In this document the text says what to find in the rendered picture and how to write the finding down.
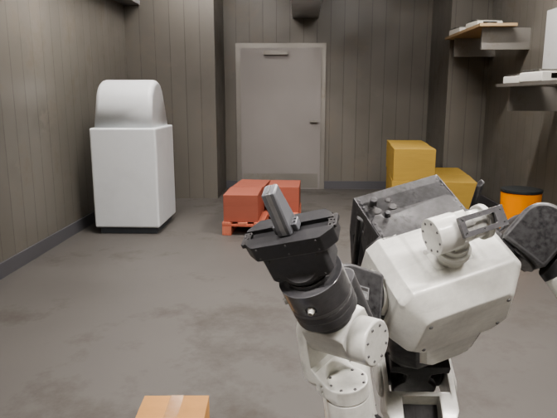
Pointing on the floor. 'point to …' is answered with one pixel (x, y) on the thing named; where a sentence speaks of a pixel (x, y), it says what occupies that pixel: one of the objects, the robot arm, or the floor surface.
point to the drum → (519, 198)
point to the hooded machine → (132, 157)
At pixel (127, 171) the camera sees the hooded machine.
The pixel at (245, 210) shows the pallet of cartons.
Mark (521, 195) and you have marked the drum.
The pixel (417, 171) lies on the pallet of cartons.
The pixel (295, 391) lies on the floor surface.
